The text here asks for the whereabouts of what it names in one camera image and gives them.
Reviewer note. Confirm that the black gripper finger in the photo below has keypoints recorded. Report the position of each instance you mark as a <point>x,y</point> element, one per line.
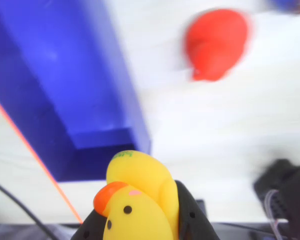
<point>92,227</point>
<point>192,220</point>

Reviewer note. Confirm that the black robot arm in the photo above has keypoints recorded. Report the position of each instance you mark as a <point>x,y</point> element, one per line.
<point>295,195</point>

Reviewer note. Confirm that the red rubber duck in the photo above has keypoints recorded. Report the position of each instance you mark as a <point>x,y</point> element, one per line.
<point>215,45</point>

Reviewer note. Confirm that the orange tape strip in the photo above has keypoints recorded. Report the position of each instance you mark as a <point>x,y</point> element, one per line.
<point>65,197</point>

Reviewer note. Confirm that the yellow rubber duck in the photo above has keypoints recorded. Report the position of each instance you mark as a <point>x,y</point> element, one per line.
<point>140,175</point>

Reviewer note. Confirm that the blue rubber duck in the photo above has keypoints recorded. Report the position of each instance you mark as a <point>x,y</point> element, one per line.
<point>287,5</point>

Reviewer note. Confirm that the blue plastic box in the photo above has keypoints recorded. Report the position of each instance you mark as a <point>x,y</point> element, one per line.
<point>52,62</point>

